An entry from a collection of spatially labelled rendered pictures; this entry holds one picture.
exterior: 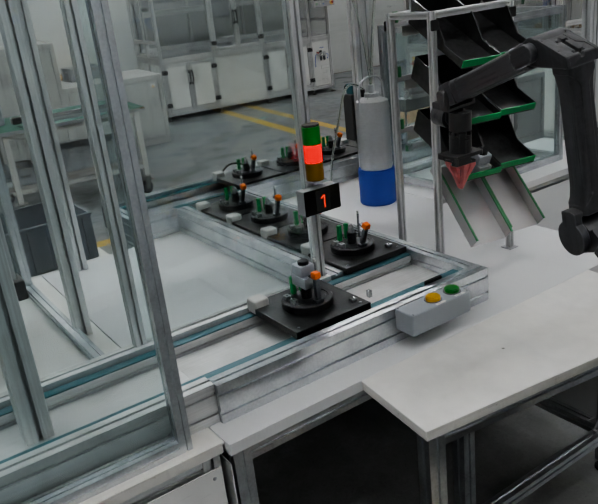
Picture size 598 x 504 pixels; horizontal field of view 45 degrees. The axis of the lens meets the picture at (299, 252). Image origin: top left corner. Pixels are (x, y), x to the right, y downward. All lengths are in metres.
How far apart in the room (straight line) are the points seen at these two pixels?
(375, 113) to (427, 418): 1.59
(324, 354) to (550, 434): 1.50
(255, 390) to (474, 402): 0.50
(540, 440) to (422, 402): 1.41
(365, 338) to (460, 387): 0.28
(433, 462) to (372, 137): 1.61
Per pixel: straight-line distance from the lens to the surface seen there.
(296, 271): 1.89
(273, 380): 1.72
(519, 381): 1.78
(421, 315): 1.87
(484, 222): 2.26
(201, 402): 1.65
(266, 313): 1.91
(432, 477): 1.71
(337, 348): 1.81
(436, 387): 1.75
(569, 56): 1.46
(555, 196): 3.45
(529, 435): 3.08
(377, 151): 2.97
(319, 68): 11.82
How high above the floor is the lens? 1.79
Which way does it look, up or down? 21 degrees down
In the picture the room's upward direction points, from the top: 7 degrees counter-clockwise
